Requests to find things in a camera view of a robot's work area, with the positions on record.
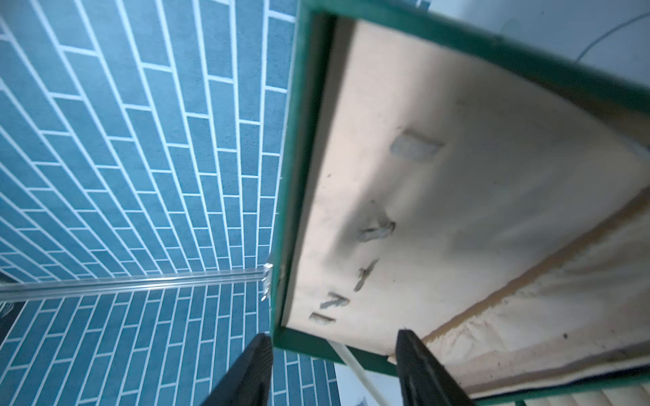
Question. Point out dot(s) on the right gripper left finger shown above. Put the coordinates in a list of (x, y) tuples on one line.
[(248, 381)]

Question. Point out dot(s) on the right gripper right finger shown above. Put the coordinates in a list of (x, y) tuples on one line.
[(423, 380)]

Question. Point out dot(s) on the green jewelry box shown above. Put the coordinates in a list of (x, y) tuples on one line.
[(489, 196)]

